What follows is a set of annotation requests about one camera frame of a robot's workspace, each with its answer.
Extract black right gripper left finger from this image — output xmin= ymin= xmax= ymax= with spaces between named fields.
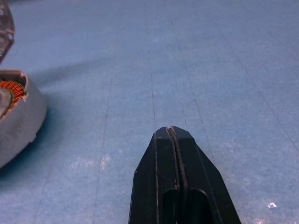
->
xmin=128 ymin=126 xmax=182 ymax=224

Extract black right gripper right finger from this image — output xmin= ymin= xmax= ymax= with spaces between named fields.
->
xmin=171 ymin=125 xmax=242 ymax=224

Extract grey motor with copper windings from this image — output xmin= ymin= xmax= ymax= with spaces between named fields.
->
xmin=0 ymin=68 xmax=48 ymax=170

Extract transparent plastic piece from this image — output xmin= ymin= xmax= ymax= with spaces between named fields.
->
xmin=0 ymin=0 xmax=16 ymax=64

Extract blue table cover sheet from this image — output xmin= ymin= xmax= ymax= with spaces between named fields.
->
xmin=0 ymin=0 xmax=299 ymax=224

